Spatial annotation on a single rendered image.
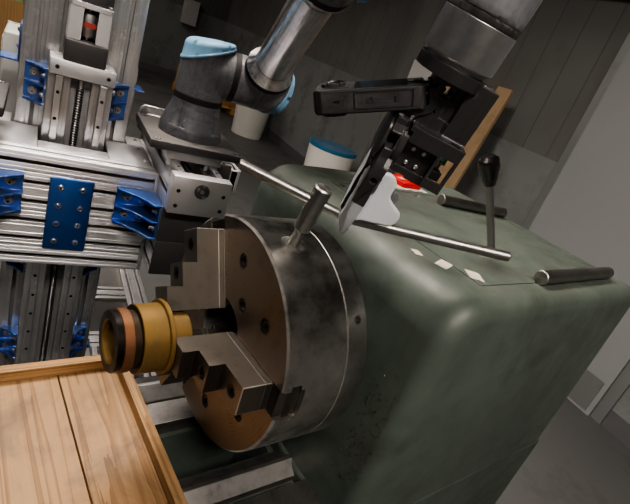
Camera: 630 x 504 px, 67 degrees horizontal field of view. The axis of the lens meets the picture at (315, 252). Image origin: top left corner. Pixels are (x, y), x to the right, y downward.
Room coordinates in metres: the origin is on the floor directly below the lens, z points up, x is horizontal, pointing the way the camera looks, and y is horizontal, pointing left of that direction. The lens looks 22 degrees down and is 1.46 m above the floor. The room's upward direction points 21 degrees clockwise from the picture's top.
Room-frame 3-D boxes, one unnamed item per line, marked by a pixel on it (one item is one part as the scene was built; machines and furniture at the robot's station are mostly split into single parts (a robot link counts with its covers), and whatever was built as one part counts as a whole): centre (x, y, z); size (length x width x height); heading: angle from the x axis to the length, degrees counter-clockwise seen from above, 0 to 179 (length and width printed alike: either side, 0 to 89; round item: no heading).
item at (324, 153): (4.94, 0.20, 0.31); 0.52 x 0.51 x 0.63; 125
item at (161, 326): (0.48, 0.16, 1.08); 0.09 x 0.09 x 0.09; 43
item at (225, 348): (0.46, 0.04, 1.09); 0.12 x 0.11 x 0.05; 43
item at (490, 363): (0.87, -0.23, 1.06); 0.59 x 0.48 x 0.39; 133
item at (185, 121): (1.16, 0.40, 1.21); 0.15 x 0.15 x 0.10
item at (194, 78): (1.17, 0.39, 1.33); 0.13 x 0.12 x 0.14; 116
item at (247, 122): (6.95, 1.56, 0.33); 0.56 x 0.54 x 0.66; 37
